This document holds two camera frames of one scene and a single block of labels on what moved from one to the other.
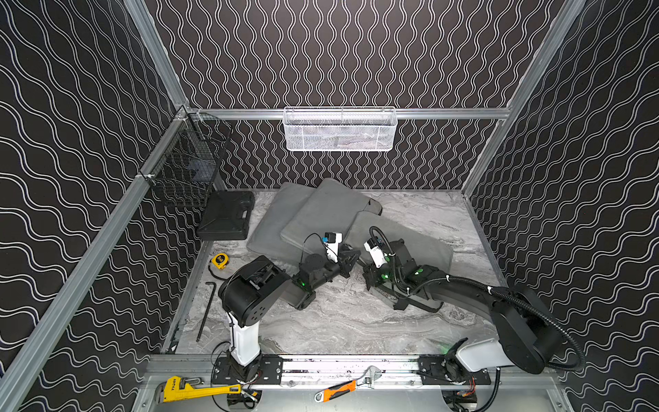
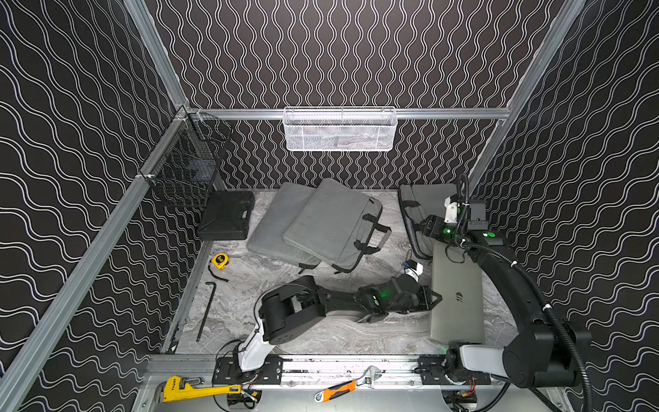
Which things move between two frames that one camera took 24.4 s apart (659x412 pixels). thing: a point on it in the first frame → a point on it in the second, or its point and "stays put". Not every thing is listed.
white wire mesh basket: x=340 y=129 stays put
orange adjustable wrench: x=368 y=378 stays put
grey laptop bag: x=426 y=249 → x=418 y=201
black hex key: x=207 y=310 stays put
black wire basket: x=182 y=167 stays put
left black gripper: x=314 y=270 → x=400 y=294
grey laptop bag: x=330 y=209 stays put
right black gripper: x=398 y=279 → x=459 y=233
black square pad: x=226 y=215 stays put
